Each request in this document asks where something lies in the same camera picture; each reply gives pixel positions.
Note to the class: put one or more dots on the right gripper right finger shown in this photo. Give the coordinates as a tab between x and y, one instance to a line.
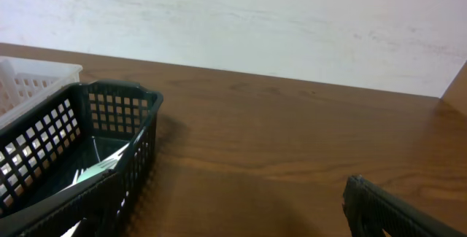
372	212

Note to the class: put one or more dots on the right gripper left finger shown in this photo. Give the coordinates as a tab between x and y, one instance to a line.
91	205

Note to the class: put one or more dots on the white plastic fork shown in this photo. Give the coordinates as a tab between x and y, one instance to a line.
108	163

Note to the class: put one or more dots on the dark green plastic basket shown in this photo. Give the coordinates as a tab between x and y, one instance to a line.
78	127

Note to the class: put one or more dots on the clear plastic basket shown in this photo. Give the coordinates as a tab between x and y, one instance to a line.
26	83

